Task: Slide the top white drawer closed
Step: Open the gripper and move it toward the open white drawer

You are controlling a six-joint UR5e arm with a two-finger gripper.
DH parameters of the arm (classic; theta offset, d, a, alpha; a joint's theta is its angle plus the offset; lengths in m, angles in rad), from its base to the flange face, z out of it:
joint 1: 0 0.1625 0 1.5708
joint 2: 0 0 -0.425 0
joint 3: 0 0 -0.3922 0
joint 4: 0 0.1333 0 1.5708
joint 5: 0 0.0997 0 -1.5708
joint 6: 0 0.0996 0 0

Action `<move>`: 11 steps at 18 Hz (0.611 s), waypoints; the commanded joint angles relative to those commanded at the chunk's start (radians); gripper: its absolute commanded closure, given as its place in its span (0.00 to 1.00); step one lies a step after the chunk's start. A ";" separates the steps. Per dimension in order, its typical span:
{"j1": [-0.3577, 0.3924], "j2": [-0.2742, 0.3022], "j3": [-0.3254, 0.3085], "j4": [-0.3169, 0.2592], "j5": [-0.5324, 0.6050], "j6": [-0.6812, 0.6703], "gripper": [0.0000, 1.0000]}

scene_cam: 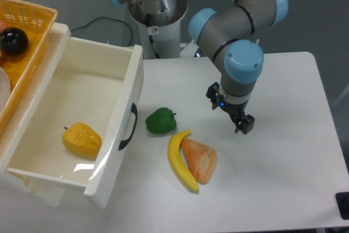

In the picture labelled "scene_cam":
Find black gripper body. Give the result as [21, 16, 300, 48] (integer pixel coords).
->
[206, 82, 250, 123]

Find white top drawer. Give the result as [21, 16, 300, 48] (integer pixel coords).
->
[7, 37, 143, 208]

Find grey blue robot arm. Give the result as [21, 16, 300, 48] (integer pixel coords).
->
[109, 0, 288, 134]

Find white drawer cabinet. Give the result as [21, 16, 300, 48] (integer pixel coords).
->
[1, 23, 70, 207]

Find orange toy bread slice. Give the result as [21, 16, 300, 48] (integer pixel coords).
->
[181, 138, 217, 184]

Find yellow toy banana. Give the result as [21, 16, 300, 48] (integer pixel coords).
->
[167, 129, 199, 194]

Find green toy bell pepper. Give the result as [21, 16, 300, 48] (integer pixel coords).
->
[146, 107, 177, 134]

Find black corner object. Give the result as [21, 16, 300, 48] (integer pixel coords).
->
[335, 192, 349, 220]

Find yellow toy bell pepper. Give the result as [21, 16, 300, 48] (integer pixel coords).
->
[62, 122, 102, 158]

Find orange woven basket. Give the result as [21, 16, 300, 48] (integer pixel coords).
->
[1, 0, 58, 129]

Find white plate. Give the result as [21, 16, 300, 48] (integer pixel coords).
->
[0, 68, 11, 112]

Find black glossy ball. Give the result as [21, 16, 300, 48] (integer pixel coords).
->
[1, 27, 29, 56]

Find white metal bracket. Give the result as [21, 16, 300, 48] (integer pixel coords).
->
[180, 40, 206, 58]

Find black drawer handle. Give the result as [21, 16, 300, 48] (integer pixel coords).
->
[118, 103, 138, 151]

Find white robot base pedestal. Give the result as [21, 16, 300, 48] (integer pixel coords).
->
[128, 0, 188, 59]

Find black cable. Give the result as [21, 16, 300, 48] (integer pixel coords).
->
[70, 16, 134, 47]

